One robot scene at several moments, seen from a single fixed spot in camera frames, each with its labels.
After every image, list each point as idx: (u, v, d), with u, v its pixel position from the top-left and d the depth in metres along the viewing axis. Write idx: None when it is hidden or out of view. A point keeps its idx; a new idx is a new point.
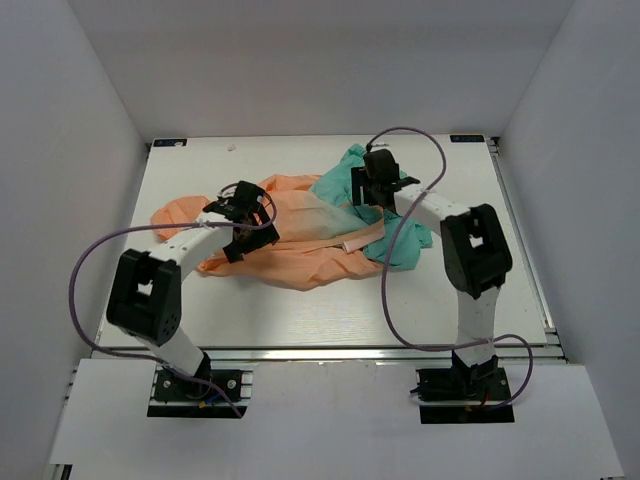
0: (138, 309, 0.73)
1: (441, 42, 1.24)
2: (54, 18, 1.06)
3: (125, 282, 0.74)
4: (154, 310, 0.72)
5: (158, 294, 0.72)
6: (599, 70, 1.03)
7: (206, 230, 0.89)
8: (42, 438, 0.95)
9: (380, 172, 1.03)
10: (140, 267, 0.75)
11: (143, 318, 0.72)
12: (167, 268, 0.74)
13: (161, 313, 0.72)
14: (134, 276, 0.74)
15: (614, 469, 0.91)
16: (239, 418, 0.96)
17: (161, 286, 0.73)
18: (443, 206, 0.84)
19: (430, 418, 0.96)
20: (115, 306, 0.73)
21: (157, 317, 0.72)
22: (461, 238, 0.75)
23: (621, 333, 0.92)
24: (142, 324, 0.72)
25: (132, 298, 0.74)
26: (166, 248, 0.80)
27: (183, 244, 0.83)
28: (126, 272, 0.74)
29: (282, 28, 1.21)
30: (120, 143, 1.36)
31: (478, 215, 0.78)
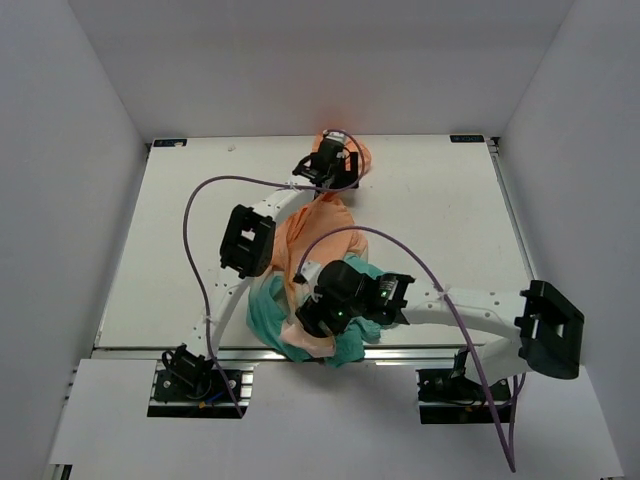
0: (244, 250, 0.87)
1: (442, 41, 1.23)
2: (53, 16, 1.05)
3: (233, 229, 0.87)
4: (255, 253, 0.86)
5: (260, 242, 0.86)
6: (599, 71, 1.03)
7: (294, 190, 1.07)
8: (43, 438, 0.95)
9: (351, 288, 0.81)
10: (246, 219, 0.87)
11: (245, 258, 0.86)
12: (267, 223, 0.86)
13: (260, 255, 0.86)
14: (241, 225, 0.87)
15: (613, 469, 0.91)
16: (239, 418, 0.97)
17: (262, 237, 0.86)
18: (491, 305, 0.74)
19: (430, 418, 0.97)
20: (226, 247, 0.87)
21: (257, 259, 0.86)
22: (551, 335, 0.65)
23: (621, 334, 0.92)
24: (245, 263, 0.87)
25: (238, 243, 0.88)
26: (265, 208, 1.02)
27: (277, 204, 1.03)
28: (235, 220, 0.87)
29: (282, 28, 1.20)
30: (120, 143, 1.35)
31: (533, 296, 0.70)
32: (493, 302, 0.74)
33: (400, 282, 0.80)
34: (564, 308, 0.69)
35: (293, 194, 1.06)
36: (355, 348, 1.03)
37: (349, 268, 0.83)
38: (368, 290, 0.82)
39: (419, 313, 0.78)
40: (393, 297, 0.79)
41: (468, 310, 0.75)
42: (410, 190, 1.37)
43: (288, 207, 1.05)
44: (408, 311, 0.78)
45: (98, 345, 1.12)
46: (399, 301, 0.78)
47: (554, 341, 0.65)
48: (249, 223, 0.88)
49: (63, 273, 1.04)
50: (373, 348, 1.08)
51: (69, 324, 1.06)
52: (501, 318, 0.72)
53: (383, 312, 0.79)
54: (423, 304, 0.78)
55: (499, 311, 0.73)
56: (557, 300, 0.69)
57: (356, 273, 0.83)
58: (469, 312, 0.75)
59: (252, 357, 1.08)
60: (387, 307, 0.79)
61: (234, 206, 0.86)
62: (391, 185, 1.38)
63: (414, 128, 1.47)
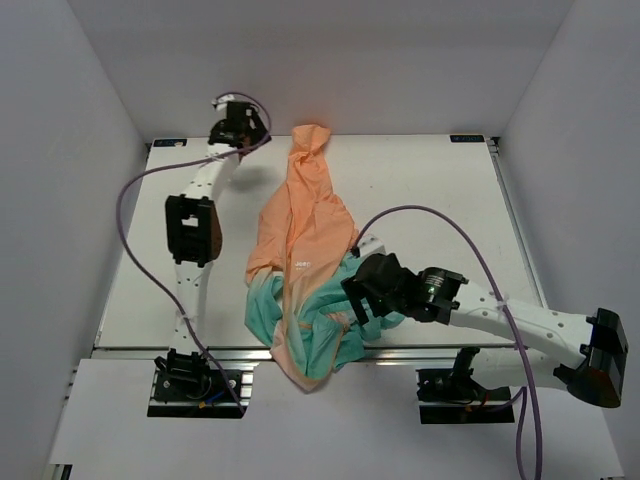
0: (192, 238, 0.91)
1: (442, 41, 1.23)
2: (53, 16, 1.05)
3: (174, 222, 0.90)
4: (205, 237, 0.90)
5: (204, 226, 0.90)
6: (599, 71, 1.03)
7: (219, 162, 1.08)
8: (43, 438, 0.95)
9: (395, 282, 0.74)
10: (181, 209, 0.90)
11: (197, 245, 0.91)
12: (204, 204, 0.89)
13: (211, 238, 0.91)
14: (180, 216, 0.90)
15: (614, 469, 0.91)
16: (239, 418, 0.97)
17: (205, 220, 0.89)
18: (554, 327, 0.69)
19: (430, 418, 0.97)
20: (175, 242, 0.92)
21: (210, 242, 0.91)
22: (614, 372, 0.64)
23: None
24: (198, 250, 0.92)
25: (184, 233, 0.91)
26: (197, 189, 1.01)
27: (206, 179, 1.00)
28: (172, 214, 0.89)
29: (282, 27, 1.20)
30: (120, 143, 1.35)
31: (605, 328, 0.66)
32: (557, 323, 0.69)
33: (447, 281, 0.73)
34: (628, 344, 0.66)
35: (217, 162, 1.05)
36: (355, 348, 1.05)
37: (389, 261, 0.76)
38: (411, 287, 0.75)
39: (471, 319, 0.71)
40: (438, 295, 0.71)
41: (527, 328, 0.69)
42: (410, 190, 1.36)
43: (217, 180, 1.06)
44: (462, 315, 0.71)
45: (98, 345, 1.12)
46: (448, 302, 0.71)
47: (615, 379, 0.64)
48: (186, 211, 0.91)
49: (63, 273, 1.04)
50: (374, 348, 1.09)
51: (69, 324, 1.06)
52: (565, 343, 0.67)
53: (426, 310, 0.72)
54: (477, 310, 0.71)
55: (562, 334, 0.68)
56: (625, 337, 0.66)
57: (399, 267, 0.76)
58: (530, 329, 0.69)
59: (252, 357, 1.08)
60: (432, 307, 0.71)
61: (167, 199, 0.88)
62: (391, 185, 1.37)
63: (414, 128, 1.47)
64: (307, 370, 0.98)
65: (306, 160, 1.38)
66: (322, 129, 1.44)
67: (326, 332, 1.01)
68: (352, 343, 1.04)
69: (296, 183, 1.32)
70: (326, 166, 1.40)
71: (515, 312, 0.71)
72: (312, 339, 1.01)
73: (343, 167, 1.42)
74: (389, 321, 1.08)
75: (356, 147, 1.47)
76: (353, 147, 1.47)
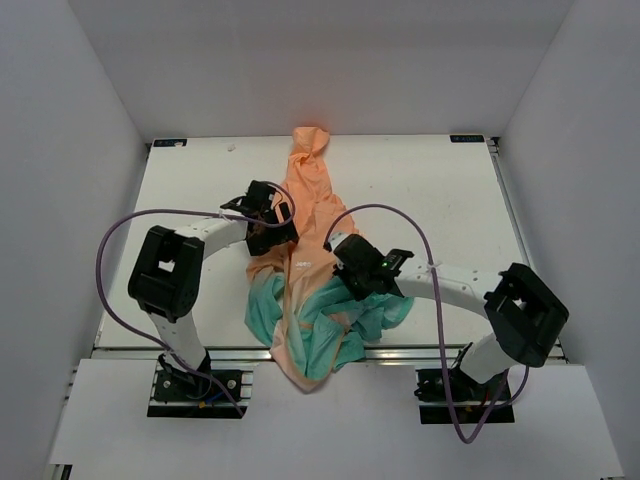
0: (161, 280, 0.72)
1: (442, 41, 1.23)
2: (53, 16, 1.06)
3: (149, 256, 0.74)
4: (177, 281, 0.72)
5: (180, 268, 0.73)
6: (599, 70, 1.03)
7: (225, 220, 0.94)
8: (43, 438, 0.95)
9: (359, 257, 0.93)
10: (165, 244, 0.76)
11: (162, 291, 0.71)
12: (192, 243, 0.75)
13: (184, 283, 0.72)
14: (158, 251, 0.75)
15: (614, 469, 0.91)
16: (239, 418, 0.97)
17: (186, 258, 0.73)
18: (469, 279, 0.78)
19: (430, 418, 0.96)
20: (138, 280, 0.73)
21: (181, 287, 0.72)
22: (513, 311, 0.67)
23: (621, 334, 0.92)
24: (163, 299, 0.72)
25: (154, 274, 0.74)
26: (191, 230, 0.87)
27: (205, 228, 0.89)
28: (151, 246, 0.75)
29: (282, 28, 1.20)
30: (120, 143, 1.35)
31: (512, 277, 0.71)
32: (472, 278, 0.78)
33: (400, 255, 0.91)
34: (546, 298, 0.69)
35: (223, 225, 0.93)
36: (355, 348, 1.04)
37: (360, 241, 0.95)
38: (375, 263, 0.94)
39: (410, 282, 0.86)
40: (393, 267, 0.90)
41: (448, 282, 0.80)
42: (410, 190, 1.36)
43: (215, 235, 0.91)
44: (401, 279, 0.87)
45: (98, 345, 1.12)
46: (393, 271, 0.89)
47: (519, 319, 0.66)
48: (168, 249, 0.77)
49: (63, 273, 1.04)
50: (374, 348, 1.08)
51: (69, 324, 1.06)
52: (474, 292, 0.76)
53: (381, 280, 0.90)
54: (413, 275, 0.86)
55: (474, 286, 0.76)
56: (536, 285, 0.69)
57: (369, 245, 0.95)
58: (449, 284, 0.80)
59: (251, 357, 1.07)
60: (384, 276, 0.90)
61: (148, 229, 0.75)
62: (391, 186, 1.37)
63: (414, 128, 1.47)
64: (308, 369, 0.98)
65: (307, 161, 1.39)
66: (322, 132, 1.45)
67: (327, 332, 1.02)
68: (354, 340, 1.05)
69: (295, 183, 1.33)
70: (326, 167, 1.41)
71: (441, 272, 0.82)
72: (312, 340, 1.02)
73: (343, 167, 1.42)
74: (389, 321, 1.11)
75: (356, 147, 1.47)
76: (353, 147, 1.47)
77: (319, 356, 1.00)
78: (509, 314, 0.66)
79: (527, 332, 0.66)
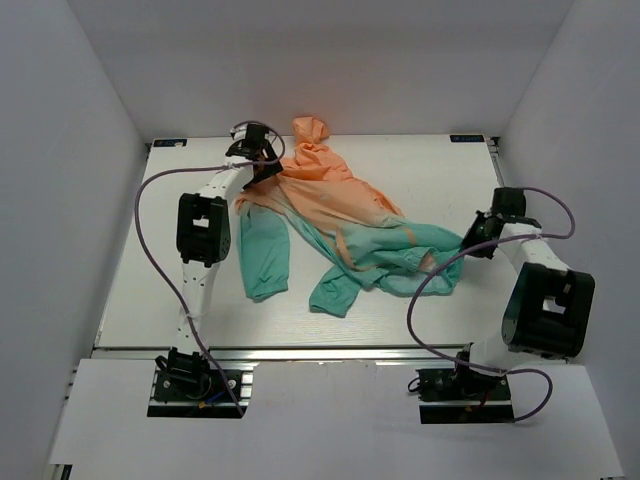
0: (202, 236, 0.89)
1: (441, 41, 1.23)
2: (54, 17, 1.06)
3: (186, 218, 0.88)
4: (215, 236, 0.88)
5: (214, 224, 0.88)
6: (598, 71, 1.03)
7: (235, 170, 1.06)
8: (43, 438, 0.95)
9: (503, 200, 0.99)
10: (194, 207, 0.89)
11: (205, 244, 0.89)
12: (218, 203, 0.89)
13: (220, 235, 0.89)
14: (192, 214, 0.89)
15: (614, 470, 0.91)
16: (239, 418, 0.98)
17: (217, 218, 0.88)
18: (541, 256, 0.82)
19: (430, 418, 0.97)
20: (182, 239, 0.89)
21: (218, 240, 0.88)
22: (537, 294, 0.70)
23: (620, 334, 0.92)
24: (206, 250, 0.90)
25: (194, 231, 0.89)
26: (210, 190, 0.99)
27: (222, 185, 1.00)
28: (185, 211, 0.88)
29: (282, 27, 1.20)
30: (120, 143, 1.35)
31: (569, 279, 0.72)
32: (545, 257, 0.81)
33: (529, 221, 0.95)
34: (575, 321, 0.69)
35: (235, 174, 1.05)
36: (338, 302, 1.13)
37: (518, 194, 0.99)
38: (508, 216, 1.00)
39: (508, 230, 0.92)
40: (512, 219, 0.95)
41: (526, 247, 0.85)
42: (410, 190, 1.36)
43: (231, 186, 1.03)
44: (508, 229, 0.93)
45: (98, 345, 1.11)
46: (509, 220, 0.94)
47: (532, 301, 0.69)
48: (199, 210, 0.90)
49: (63, 273, 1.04)
50: (374, 347, 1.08)
51: (69, 324, 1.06)
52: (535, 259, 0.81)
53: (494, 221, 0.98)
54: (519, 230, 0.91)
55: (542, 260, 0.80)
56: (579, 304, 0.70)
57: (522, 203, 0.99)
58: (530, 247, 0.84)
59: (251, 357, 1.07)
60: (500, 219, 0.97)
61: (181, 196, 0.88)
62: (391, 185, 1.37)
63: (414, 128, 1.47)
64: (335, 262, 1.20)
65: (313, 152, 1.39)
66: (322, 124, 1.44)
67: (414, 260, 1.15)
68: (343, 295, 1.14)
69: (309, 162, 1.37)
70: (336, 154, 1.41)
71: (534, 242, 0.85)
72: (381, 245, 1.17)
73: None
74: (390, 285, 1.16)
75: (356, 147, 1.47)
76: (353, 147, 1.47)
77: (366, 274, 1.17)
78: (530, 292, 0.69)
79: (526, 314, 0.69)
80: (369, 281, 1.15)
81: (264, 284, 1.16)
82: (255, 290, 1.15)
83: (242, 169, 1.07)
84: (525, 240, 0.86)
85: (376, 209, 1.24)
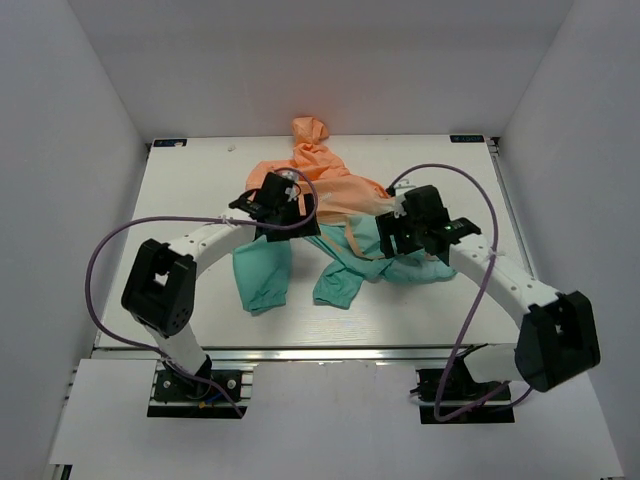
0: (153, 298, 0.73)
1: (442, 41, 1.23)
2: (53, 16, 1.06)
3: (141, 271, 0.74)
4: (167, 303, 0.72)
5: (170, 286, 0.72)
6: (599, 71, 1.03)
7: (229, 227, 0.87)
8: (43, 438, 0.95)
9: (426, 211, 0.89)
10: (159, 258, 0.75)
11: (153, 310, 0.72)
12: (183, 263, 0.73)
13: (174, 304, 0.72)
14: (151, 267, 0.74)
15: (614, 470, 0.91)
16: (239, 418, 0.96)
17: (175, 280, 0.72)
18: (522, 285, 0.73)
19: (430, 418, 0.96)
20: (131, 294, 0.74)
21: (170, 309, 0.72)
22: (549, 336, 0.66)
23: (622, 334, 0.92)
24: (153, 316, 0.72)
25: (147, 289, 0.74)
26: (186, 243, 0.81)
27: (203, 240, 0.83)
28: (145, 261, 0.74)
29: (282, 27, 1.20)
30: (120, 143, 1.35)
31: (564, 302, 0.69)
32: (527, 283, 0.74)
33: (467, 228, 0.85)
34: (588, 339, 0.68)
35: (226, 232, 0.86)
36: (341, 295, 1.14)
37: (434, 195, 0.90)
38: (436, 222, 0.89)
39: (463, 258, 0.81)
40: (453, 234, 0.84)
41: (501, 275, 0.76)
42: None
43: (215, 246, 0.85)
44: (457, 251, 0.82)
45: (98, 345, 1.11)
46: (451, 237, 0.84)
47: (549, 344, 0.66)
48: (162, 264, 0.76)
49: (63, 274, 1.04)
50: (373, 347, 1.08)
51: (69, 325, 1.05)
52: (522, 299, 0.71)
53: (434, 239, 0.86)
54: (471, 251, 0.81)
55: (524, 291, 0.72)
56: (586, 326, 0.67)
57: (440, 201, 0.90)
58: (501, 278, 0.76)
59: (250, 357, 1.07)
60: (439, 236, 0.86)
61: (143, 242, 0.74)
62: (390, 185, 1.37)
63: (414, 128, 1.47)
64: (339, 254, 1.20)
65: (312, 152, 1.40)
66: (321, 124, 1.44)
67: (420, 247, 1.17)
68: (347, 287, 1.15)
69: (306, 161, 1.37)
70: (336, 155, 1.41)
71: (498, 264, 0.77)
72: None
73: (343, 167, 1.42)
74: (394, 276, 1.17)
75: (356, 147, 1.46)
76: (353, 147, 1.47)
77: (371, 264, 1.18)
78: (542, 337, 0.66)
79: (550, 359, 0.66)
80: (373, 273, 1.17)
81: (262, 297, 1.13)
82: (251, 303, 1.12)
83: (238, 226, 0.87)
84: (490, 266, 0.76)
85: (377, 197, 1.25)
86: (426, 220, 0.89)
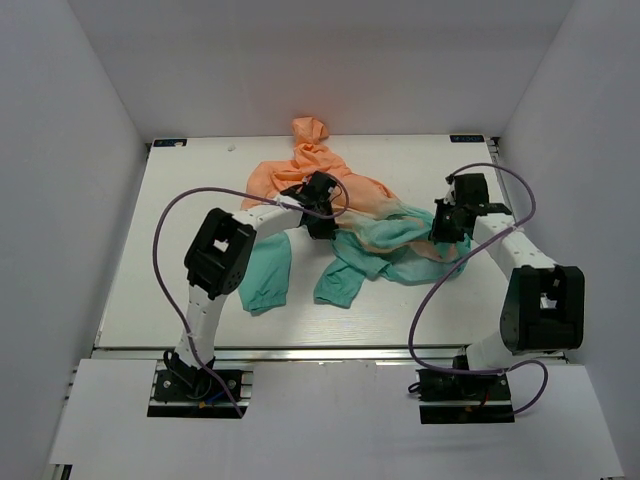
0: (214, 259, 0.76)
1: (442, 41, 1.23)
2: (53, 16, 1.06)
3: (207, 234, 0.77)
4: (226, 266, 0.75)
5: (233, 250, 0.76)
6: (599, 71, 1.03)
7: (282, 208, 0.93)
8: (43, 438, 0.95)
9: (468, 192, 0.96)
10: (222, 226, 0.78)
11: (212, 270, 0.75)
12: (245, 232, 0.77)
13: (233, 267, 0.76)
14: (215, 232, 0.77)
15: (614, 470, 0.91)
16: (239, 418, 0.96)
17: (238, 246, 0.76)
18: (525, 252, 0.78)
19: (430, 418, 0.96)
20: (193, 254, 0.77)
21: (229, 271, 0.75)
22: (531, 295, 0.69)
23: (621, 334, 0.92)
24: (210, 276, 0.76)
25: (209, 251, 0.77)
26: (246, 215, 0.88)
27: (260, 215, 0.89)
28: (210, 226, 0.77)
29: (282, 28, 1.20)
30: (120, 143, 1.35)
31: (558, 274, 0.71)
32: (529, 253, 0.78)
33: (499, 208, 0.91)
34: (573, 313, 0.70)
35: (278, 212, 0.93)
36: (342, 295, 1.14)
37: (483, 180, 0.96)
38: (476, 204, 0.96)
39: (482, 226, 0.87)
40: (485, 211, 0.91)
41: (509, 244, 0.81)
42: (410, 189, 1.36)
43: (269, 223, 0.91)
44: (481, 221, 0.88)
45: (98, 345, 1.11)
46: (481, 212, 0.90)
47: (530, 302, 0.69)
48: (225, 231, 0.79)
49: (63, 274, 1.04)
50: (374, 348, 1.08)
51: (70, 325, 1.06)
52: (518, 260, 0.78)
53: (465, 212, 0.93)
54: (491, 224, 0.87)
55: (525, 257, 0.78)
56: (574, 300, 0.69)
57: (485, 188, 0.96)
58: (514, 243, 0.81)
59: (251, 356, 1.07)
60: (472, 210, 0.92)
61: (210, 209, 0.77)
62: (391, 185, 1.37)
63: (413, 128, 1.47)
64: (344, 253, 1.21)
65: (312, 151, 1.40)
66: (321, 124, 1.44)
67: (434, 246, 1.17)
68: (346, 286, 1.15)
69: (306, 161, 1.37)
70: (336, 155, 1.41)
71: (511, 236, 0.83)
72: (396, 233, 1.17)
73: None
74: (397, 276, 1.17)
75: (356, 147, 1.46)
76: (353, 146, 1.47)
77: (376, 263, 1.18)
78: (526, 297, 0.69)
79: (528, 317, 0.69)
80: (374, 272, 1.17)
81: (262, 297, 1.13)
82: (251, 303, 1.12)
83: (288, 211, 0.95)
84: (503, 236, 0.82)
85: (382, 198, 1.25)
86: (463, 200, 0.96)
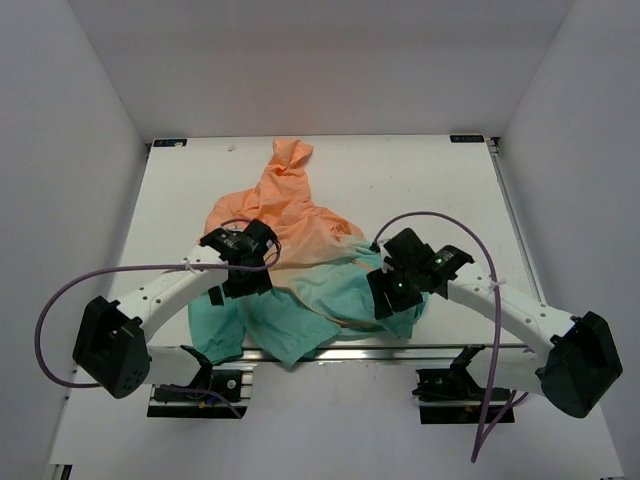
0: (102, 359, 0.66)
1: (441, 41, 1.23)
2: (54, 16, 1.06)
3: (90, 332, 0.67)
4: (114, 369, 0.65)
5: (116, 351, 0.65)
6: (598, 71, 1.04)
7: (194, 273, 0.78)
8: (43, 438, 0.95)
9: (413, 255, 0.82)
10: (108, 316, 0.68)
11: (102, 374, 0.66)
12: (129, 329, 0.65)
13: (122, 371, 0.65)
14: (97, 328, 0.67)
15: (614, 470, 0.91)
16: (239, 418, 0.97)
17: (120, 348, 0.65)
18: (535, 314, 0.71)
19: (430, 418, 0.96)
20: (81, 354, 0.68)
21: (118, 375, 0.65)
22: (576, 362, 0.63)
23: (621, 334, 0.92)
24: (101, 378, 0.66)
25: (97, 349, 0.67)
26: (139, 299, 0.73)
27: (158, 295, 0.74)
28: (92, 322, 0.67)
29: (282, 28, 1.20)
30: (120, 144, 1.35)
31: (582, 326, 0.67)
32: (539, 312, 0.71)
33: (458, 256, 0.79)
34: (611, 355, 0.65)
35: (187, 279, 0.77)
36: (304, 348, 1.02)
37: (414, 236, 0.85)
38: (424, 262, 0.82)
39: (463, 291, 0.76)
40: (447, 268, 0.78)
41: (513, 308, 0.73)
42: (410, 190, 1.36)
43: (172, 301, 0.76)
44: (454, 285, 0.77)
45: None
46: (449, 273, 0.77)
47: (578, 368, 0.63)
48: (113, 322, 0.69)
49: (63, 274, 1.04)
50: (374, 348, 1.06)
51: (69, 325, 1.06)
52: (541, 331, 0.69)
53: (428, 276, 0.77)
54: (470, 285, 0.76)
55: (540, 322, 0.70)
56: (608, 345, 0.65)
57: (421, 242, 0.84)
58: (513, 311, 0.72)
59: (250, 357, 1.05)
60: (435, 272, 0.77)
61: (90, 302, 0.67)
62: (390, 186, 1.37)
63: (413, 128, 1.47)
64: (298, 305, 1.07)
65: (284, 174, 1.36)
66: (300, 147, 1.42)
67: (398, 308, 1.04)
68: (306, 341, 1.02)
69: (269, 186, 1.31)
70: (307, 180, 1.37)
71: (504, 295, 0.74)
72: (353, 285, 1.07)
73: (343, 167, 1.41)
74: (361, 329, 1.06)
75: (355, 147, 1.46)
76: (353, 147, 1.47)
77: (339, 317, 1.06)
78: (571, 367, 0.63)
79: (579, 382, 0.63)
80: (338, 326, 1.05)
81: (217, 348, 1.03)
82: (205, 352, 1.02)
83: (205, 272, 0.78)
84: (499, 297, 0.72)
85: (332, 239, 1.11)
86: (415, 266, 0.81)
